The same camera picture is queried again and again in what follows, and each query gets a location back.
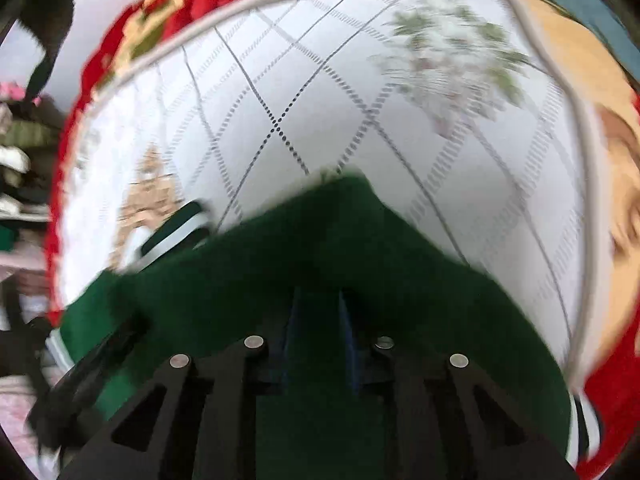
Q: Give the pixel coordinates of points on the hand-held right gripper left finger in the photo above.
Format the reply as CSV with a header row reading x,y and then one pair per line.
x,y
292,345

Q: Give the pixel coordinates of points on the white diamond-pattern cloth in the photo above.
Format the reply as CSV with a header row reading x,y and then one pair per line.
x,y
350,85

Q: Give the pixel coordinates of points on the olive puffer vest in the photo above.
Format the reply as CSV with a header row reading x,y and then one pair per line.
x,y
27,132

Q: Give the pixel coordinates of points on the green and cream varsity jacket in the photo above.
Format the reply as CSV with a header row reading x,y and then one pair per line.
x,y
300,240

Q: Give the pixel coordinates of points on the dark hanging cloth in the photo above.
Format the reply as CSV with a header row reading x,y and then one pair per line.
x,y
47,25

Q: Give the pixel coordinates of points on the pink garment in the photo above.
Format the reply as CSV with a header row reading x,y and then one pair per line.
x,y
10,91

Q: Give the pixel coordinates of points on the white puffer jacket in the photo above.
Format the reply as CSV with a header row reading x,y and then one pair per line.
x,y
12,157

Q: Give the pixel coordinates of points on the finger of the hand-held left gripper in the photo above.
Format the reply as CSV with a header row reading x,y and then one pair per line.
x,y
107,347

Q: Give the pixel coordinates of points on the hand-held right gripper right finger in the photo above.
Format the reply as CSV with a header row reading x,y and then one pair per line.
x,y
350,350

